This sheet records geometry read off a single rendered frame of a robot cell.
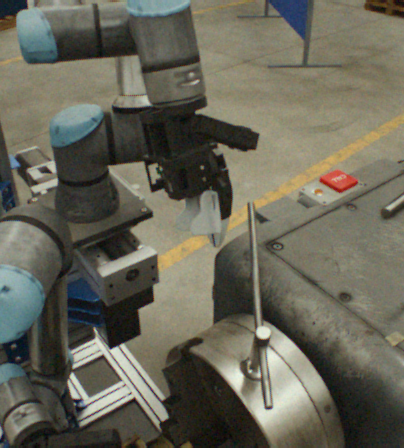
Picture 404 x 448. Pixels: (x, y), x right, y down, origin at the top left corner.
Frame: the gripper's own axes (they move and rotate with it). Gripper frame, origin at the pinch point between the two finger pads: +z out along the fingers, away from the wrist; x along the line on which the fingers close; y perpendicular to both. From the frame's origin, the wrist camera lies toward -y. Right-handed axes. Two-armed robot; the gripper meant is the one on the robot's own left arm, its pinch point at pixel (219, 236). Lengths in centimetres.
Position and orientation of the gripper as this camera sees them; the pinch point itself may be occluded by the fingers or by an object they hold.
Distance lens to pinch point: 73.2
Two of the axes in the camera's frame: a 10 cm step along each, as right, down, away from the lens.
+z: 1.9, 9.1, 3.6
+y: -8.0, 3.6, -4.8
